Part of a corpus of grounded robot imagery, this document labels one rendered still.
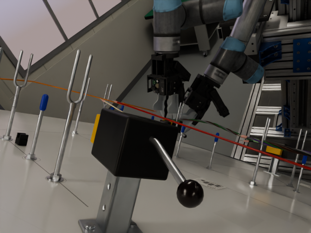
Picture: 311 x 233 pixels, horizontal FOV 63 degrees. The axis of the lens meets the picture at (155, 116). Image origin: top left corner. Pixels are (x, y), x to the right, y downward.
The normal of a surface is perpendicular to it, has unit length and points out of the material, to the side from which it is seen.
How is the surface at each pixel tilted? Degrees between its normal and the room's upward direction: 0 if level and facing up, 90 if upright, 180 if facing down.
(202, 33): 90
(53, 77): 90
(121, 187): 76
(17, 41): 90
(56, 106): 90
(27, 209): 48
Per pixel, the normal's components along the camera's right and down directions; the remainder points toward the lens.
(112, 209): 0.49, 0.13
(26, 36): 0.85, 0.04
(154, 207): 0.24, -0.97
